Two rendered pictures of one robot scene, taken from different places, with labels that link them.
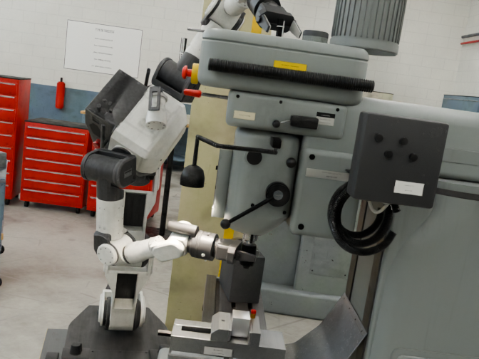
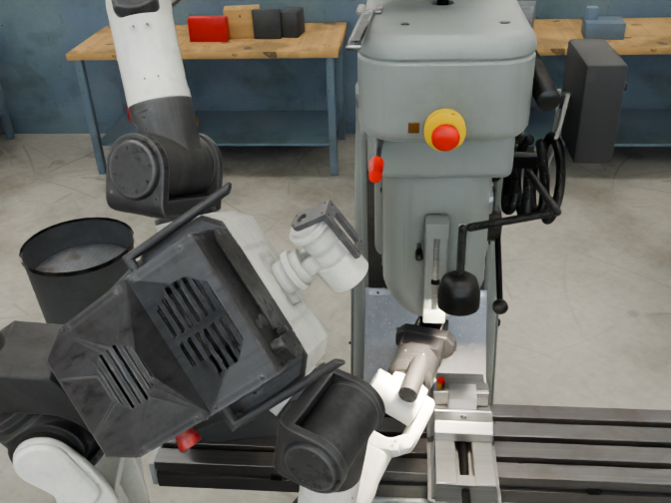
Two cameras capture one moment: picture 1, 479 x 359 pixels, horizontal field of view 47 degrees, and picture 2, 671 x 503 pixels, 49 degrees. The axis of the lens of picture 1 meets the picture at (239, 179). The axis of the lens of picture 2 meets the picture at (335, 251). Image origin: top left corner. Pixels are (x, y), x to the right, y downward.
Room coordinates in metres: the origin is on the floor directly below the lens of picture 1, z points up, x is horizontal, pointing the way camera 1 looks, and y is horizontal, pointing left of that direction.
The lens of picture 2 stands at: (1.67, 1.18, 2.16)
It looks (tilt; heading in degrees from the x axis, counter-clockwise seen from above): 31 degrees down; 279
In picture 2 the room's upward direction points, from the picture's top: 2 degrees counter-clockwise
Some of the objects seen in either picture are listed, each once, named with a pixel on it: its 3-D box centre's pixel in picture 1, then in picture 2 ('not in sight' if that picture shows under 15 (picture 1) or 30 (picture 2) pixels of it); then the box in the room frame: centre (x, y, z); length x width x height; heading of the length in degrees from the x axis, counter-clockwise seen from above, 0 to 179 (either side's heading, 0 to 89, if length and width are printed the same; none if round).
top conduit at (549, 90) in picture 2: (291, 75); (525, 56); (1.52, -0.10, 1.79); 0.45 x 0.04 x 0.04; 93
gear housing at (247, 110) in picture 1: (282, 112); (437, 116); (1.67, -0.10, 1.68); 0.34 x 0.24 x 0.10; 93
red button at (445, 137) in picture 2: (187, 73); (445, 136); (1.66, 0.19, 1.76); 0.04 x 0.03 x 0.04; 3
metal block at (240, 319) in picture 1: (239, 323); (461, 401); (1.59, -0.06, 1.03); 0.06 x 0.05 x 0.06; 2
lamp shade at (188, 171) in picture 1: (192, 174); (458, 288); (1.62, 0.14, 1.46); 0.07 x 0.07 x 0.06
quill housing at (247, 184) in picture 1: (260, 179); (434, 227); (1.67, -0.06, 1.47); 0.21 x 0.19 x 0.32; 3
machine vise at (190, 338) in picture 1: (228, 337); (461, 428); (1.59, -0.03, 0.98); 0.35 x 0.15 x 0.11; 92
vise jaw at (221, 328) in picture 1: (221, 325); (462, 424); (1.59, -0.01, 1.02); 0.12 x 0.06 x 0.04; 2
